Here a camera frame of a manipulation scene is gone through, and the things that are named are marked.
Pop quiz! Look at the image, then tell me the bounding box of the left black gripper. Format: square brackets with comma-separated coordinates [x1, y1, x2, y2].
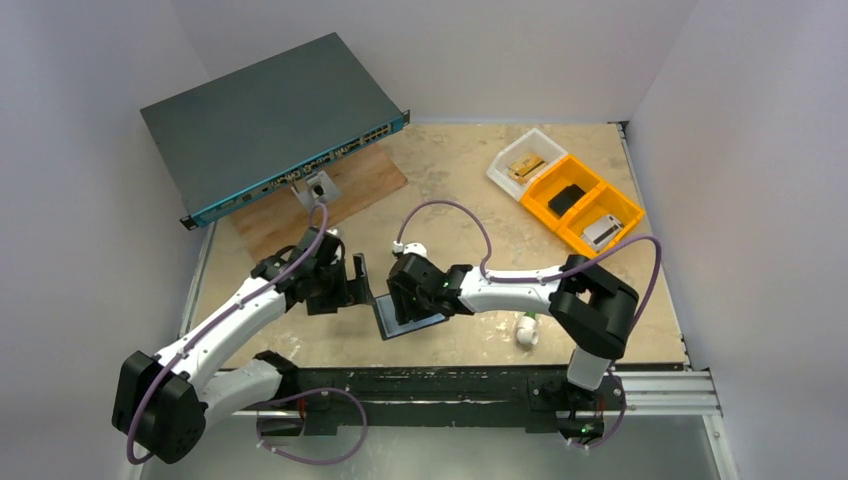
[308, 253, 373, 315]

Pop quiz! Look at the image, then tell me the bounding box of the black leather card holder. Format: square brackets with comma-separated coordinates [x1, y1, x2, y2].
[373, 294, 448, 341]

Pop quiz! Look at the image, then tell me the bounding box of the gold striped card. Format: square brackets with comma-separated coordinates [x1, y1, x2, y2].
[507, 152, 545, 179]

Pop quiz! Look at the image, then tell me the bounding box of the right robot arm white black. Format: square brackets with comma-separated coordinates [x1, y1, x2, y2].
[387, 252, 639, 407]

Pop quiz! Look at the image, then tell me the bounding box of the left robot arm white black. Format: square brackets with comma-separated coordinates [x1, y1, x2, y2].
[111, 227, 373, 465]

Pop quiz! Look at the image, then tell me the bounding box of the gold card in white bin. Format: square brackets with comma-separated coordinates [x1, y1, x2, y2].
[508, 157, 547, 185]

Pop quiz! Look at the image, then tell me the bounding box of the black card in yellow bin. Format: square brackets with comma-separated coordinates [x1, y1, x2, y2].
[548, 184, 586, 217]

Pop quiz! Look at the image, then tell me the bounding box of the silver card in yellow bin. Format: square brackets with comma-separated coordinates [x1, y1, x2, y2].
[581, 214, 623, 253]

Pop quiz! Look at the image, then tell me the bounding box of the wooden board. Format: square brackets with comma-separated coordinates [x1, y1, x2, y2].
[228, 145, 407, 261]

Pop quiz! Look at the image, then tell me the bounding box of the green white pipe fitting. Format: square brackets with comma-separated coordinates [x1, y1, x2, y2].
[515, 312, 539, 348]

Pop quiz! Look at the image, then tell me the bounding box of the white plastic bin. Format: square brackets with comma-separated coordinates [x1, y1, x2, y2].
[485, 128, 568, 201]

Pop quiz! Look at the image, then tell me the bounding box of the yellow plastic bin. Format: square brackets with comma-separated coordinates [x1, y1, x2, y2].
[519, 154, 645, 258]

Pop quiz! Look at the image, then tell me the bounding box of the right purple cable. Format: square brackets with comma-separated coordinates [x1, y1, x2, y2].
[394, 199, 664, 333]

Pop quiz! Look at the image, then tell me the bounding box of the small metal bracket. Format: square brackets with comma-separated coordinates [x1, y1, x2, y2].
[291, 170, 341, 212]

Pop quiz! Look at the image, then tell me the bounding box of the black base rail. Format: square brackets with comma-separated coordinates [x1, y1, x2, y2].
[248, 352, 626, 441]

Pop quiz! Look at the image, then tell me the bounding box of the grey blue network switch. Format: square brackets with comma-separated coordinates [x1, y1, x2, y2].
[140, 33, 410, 230]

